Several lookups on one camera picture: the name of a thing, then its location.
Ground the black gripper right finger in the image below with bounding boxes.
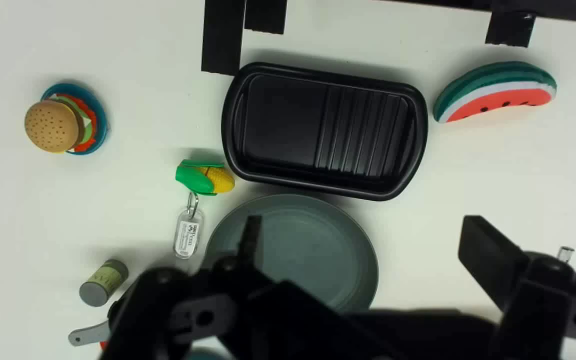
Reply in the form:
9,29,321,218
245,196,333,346
456,215,530,312

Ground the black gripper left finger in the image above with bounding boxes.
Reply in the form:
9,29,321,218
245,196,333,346
235,215,263,269

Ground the green yellow corn toy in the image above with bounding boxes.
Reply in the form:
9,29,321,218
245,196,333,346
174,158,235,196

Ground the black oven tray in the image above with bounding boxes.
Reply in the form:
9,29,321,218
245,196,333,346
220,61,430,202

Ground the watermelon slice plush toy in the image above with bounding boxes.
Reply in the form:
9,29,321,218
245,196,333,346
432,61,559,126

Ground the burger toy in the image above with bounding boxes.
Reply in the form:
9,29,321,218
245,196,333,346
21,94,96,157

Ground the grey green round plate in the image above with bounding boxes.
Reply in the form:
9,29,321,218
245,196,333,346
199,193,379,317

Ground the small green can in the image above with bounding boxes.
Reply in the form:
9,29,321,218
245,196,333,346
77,258,129,309

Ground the small blue plate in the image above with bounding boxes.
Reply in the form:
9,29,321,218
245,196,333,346
37,80,109,158

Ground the black tape strip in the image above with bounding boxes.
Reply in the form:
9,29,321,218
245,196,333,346
243,0,287,37
199,0,245,77
485,9,538,49

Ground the clear keychain tag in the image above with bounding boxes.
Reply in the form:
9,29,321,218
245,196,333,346
172,190,206,263

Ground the grey utensil handle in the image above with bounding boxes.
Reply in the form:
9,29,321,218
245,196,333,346
65,318,113,348

